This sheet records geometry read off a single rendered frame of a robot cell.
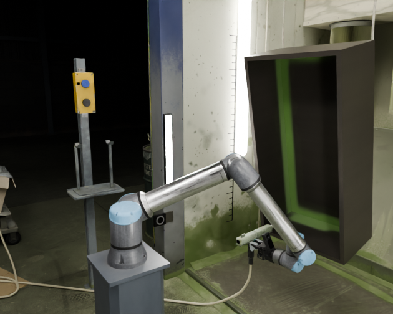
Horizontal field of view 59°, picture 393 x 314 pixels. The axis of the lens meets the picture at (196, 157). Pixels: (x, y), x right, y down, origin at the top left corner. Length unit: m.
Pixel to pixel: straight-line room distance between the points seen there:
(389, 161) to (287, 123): 1.12
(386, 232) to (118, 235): 2.11
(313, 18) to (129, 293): 2.63
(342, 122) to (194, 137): 1.15
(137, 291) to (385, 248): 1.97
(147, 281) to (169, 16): 1.67
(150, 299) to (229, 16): 2.03
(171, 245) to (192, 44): 1.49
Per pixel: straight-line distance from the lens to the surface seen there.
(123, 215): 1.64
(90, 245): 2.68
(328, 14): 3.28
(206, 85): 2.64
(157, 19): 2.50
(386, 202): 3.16
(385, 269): 3.02
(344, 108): 1.88
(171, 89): 2.48
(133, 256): 1.71
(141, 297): 1.76
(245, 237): 2.21
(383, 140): 3.41
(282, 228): 1.83
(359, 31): 3.26
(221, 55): 2.74
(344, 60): 1.83
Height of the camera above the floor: 1.48
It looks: 12 degrees down
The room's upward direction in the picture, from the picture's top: straight up
